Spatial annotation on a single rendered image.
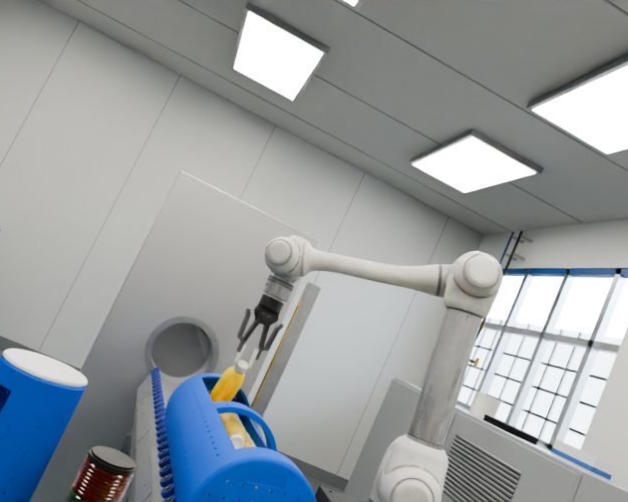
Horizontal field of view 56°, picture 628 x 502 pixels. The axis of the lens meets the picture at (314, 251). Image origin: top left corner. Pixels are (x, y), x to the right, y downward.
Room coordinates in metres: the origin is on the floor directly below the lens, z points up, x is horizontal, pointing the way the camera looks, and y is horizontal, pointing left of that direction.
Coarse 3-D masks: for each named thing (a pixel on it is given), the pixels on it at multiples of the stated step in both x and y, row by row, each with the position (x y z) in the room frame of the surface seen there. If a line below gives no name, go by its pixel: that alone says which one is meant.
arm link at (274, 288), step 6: (270, 276) 1.88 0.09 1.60; (270, 282) 1.87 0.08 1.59; (276, 282) 1.86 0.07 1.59; (282, 282) 1.85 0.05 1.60; (264, 288) 1.89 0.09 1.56; (270, 288) 1.86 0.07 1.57; (276, 288) 1.85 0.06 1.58; (282, 288) 1.86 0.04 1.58; (288, 288) 1.87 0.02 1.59; (270, 294) 1.86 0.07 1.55; (276, 294) 1.85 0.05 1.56; (282, 294) 1.86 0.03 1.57; (288, 294) 1.87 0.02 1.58; (282, 300) 1.88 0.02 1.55
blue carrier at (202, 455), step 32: (192, 384) 1.97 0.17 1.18; (192, 416) 1.66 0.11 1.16; (256, 416) 1.67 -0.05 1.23; (192, 448) 1.45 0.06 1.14; (224, 448) 1.33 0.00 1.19; (256, 448) 1.31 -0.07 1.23; (192, 480) 1.29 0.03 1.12; (224, 480) 1.24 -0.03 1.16; (256, 480) 1.26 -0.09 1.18; (288, 480) 1.28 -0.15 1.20
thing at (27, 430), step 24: (0, 360) 1.92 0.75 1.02; (0, 384) 2.06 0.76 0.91; (24, 384) 1.87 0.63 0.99; (48, 384) 1.89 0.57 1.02; (0, 408) 2.10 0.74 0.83; (24, 408) 1.87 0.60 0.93; (48, 408) 1.91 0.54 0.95; (72, 408) 1.99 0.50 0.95; (0, 432) 1.87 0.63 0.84; (24, 432) 1.89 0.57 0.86; (48, 432) 1.94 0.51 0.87; (0, 456) 1.87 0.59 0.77; (24, 456) 1.91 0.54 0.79; (48, 456) 1.99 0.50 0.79; (0, 480) 1.89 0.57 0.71; (24, 480) 1.94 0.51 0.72
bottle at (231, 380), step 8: (232, 368) 1.91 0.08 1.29; (224, 376) 1.91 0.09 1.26; (232, 376) 1.89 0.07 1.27; (240, 376) 1.90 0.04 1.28; (216, 384) 1.94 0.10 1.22; (224, 384) 1.91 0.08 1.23; (232, 384) 1.90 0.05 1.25; (240, 384) 1.92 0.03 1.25; (216, 392) 1.94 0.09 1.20; (224, 392) 1.92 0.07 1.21; (232, 392) 1.92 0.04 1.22; (216, 400) 1.95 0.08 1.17; (224, 400) 1.94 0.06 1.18
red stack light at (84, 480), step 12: (84, 468) 0.76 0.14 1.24; (96, 468) 0.75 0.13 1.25; (84, 480) 0.75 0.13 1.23; (96, 480) 0.74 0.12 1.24; (108, 480) 0.75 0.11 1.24; (120, 480) 0.75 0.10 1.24; (84, 492) 0.75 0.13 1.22; (96, 492) 0.75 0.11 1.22; (108, 492) 0.75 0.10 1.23; (120, 492) 0.76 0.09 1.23
